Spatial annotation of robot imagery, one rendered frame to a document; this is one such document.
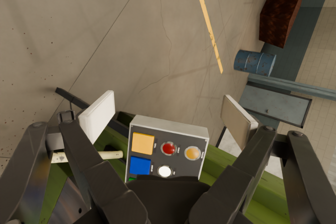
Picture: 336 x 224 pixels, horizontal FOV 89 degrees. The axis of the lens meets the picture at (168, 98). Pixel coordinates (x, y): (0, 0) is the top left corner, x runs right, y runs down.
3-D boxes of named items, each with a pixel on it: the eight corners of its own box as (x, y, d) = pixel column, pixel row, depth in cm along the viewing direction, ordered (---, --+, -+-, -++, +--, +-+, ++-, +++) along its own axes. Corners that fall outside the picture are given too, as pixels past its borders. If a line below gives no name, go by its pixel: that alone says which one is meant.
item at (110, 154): (43, 160, 76) (48, 166, 73) (48, 149, 76) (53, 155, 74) (115, 156, 113) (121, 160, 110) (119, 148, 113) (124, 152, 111)
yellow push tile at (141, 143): (131, 150, 62) (151, 155, 61) (132, 132, 60) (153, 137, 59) (132, 147, 64) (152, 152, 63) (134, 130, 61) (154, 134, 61)
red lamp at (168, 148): (159, 151, 60) (169, 157, 58) (164, 139, 60) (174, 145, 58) (163, 151, 63) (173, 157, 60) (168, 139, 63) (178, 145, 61)
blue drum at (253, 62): (232, 62, 455) (269, 69, 407) (240, 44, 466) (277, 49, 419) (234, 74, 503) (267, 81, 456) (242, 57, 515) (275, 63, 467)
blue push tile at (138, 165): (128, 173, 65) (148, 177, 64) (130, 156, 63) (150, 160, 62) (130, 169, 66) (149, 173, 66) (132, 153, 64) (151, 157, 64)
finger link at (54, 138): (70, 154, 13) (29, 152, 13) (97, 121, 17) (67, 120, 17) (67, 136, 12) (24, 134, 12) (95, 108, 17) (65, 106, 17)
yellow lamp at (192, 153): (183, 156, 60) (193, 162, 57) (188, 144, 60) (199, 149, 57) (186, 156, 62) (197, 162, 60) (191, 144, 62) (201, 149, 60)
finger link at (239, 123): (249, 122, 13) (259, 123, 13) (223, 94, 20) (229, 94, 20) (242, 154, 14) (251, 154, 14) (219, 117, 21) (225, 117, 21)
